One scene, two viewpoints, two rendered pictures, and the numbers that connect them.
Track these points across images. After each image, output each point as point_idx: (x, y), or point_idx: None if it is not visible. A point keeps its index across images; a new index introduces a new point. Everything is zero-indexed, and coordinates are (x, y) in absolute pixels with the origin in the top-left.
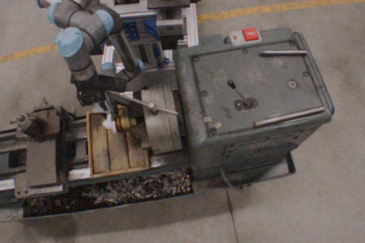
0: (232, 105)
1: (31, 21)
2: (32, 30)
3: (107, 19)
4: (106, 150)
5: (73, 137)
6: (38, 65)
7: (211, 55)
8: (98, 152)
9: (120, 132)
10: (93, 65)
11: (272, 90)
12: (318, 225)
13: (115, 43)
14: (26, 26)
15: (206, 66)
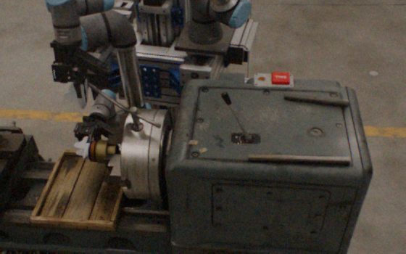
0: (229, 136)
1: (34, 78)
2: (32, 89)
3: None
4: (67, 196)
5: (32, 175)
6: (23, 132)
7: (223, 90)
8: (56, 196)
9: (91, 159)
10: (79, 30)
11: (286, 133)
12: None
13: (122, 64)
14: (26, 82)
15: (213, 98)
